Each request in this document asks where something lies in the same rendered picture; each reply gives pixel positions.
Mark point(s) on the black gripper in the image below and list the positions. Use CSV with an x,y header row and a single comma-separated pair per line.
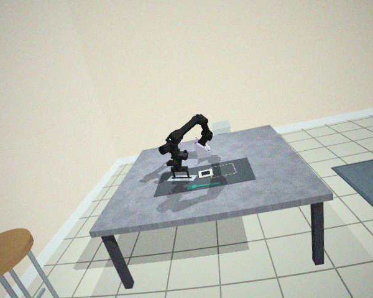
x,y
174,162

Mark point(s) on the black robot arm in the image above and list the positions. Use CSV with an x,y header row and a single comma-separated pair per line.
x,y
177,135

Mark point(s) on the white square tile with dark blue square center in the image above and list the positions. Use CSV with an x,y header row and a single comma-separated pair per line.
x,y
205,173

